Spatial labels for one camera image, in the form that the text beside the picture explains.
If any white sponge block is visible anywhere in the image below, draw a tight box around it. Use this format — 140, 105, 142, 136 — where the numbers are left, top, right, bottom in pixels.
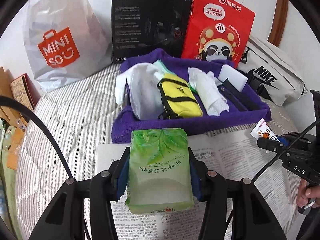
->
218, 64, 248, 92

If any white fruit-print sachet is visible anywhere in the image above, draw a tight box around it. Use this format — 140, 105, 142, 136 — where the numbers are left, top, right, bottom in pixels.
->
250, 119, 279, 141

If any patterned brown box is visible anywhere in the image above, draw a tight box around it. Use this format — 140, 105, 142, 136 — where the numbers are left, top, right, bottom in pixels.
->
10, 73, 41, 111

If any white mesh drawstring bag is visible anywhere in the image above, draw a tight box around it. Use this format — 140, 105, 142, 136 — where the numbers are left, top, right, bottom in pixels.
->
188, 68, 229, 116

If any newspaper sheet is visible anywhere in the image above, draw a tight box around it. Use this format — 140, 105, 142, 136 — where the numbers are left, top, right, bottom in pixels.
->
112, 127, 298, 239

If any person's right hand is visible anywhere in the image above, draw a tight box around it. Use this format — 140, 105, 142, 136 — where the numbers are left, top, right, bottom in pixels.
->
296, 179, 320, 208

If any black cable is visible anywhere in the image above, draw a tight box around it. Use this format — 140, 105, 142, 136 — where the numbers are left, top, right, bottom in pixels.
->
0, 96, 74, 181

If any yellow black pouch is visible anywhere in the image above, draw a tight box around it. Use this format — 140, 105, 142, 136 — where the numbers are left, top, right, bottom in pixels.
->
157, 73, 203, 120

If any red panda paper bag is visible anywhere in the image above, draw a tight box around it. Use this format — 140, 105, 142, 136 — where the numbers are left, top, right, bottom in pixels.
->
181, 0, 255, 68

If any white Miniso plastic bag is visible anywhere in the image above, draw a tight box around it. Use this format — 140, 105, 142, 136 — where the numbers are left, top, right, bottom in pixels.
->
23, 0, 112, 93

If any black headset box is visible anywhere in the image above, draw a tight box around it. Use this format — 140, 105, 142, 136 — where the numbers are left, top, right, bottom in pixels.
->
111, 0, 193, 63

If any white Nike waist bag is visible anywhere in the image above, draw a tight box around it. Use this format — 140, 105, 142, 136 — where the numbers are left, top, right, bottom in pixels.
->
237, 35, 308, 106

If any wooden door frame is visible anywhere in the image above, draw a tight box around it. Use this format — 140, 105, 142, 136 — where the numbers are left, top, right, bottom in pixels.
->
268, 0, 289, 47

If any white work glove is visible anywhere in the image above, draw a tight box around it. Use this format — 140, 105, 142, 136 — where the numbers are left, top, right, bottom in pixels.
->
115, 60, 173, 120

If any purple towel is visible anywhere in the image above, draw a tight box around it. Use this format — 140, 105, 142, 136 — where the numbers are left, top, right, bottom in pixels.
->
111, 49, 271, 144

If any green leaf tissue pack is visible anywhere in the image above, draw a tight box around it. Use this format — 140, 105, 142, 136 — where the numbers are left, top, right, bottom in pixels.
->
125, 128, 194, 215

